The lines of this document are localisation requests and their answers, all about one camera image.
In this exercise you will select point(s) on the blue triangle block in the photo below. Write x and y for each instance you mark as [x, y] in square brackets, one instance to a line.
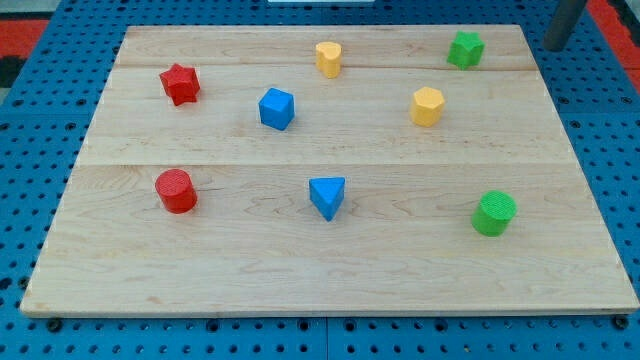
[327, 195]

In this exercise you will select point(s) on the green star block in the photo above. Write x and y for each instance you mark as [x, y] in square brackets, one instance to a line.
[466, 50]

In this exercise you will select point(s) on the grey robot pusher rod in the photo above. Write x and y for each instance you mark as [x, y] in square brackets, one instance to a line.
[562, 23]

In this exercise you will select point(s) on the red cylinder block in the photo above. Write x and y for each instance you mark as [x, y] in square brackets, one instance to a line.
[175, 189]

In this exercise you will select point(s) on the wooden board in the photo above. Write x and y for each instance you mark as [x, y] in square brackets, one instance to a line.
[401, 244]

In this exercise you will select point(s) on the yellow hexagon block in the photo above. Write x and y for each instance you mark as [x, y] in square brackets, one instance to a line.
[426, 106]

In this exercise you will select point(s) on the green cylinder block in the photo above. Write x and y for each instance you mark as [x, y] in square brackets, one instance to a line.
[494, 212]

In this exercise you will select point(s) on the red star block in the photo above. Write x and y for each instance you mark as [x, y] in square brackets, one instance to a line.
[180, 84]

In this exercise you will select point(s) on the blue cube block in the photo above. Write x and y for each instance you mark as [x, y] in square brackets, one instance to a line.
[277, 109]

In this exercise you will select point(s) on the yellow heart block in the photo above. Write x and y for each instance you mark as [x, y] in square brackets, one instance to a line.
[328, 58]

